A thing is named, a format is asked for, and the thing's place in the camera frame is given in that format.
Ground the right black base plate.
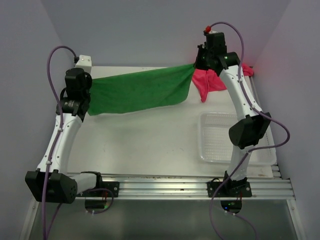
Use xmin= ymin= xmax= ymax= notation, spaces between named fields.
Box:
xmin=206 ymin=181 xmax=253 ymax=198

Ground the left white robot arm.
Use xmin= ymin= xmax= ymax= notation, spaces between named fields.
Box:
xmin=25 ymin=67 xmax=104 ymax=204

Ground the clear plastic tray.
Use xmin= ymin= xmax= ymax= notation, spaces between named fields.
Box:
xmin=197 ymin=112 xmax=277 ymax=166

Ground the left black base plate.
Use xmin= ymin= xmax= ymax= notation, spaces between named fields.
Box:
xmin=98 ymin=181 xmax=120 ymax=198

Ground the green towel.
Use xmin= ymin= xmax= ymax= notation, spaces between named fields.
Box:
xmin=88 ymin=64 xmax=195 ymax=116

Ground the pink towel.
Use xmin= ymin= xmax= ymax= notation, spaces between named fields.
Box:
xmin=191 ymin=62 xmax=255 ymax=103

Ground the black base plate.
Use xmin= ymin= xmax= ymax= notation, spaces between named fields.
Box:
xmin=98 ymin=181 xmax=120 ymax=198
xmin=206 ymin=181 xmax=253 ymax=198

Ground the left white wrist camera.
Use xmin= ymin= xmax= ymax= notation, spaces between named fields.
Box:
xmin=74 ymin=55 xmax=93 ymax=74

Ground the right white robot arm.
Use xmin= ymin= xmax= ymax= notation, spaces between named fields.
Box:
xmin=194 ymin=30 xmax=271 ymax=197

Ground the aluminium mounting rail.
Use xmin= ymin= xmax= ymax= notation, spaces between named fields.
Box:
xmin=102 ymin=175 xmax=295 ymax=200

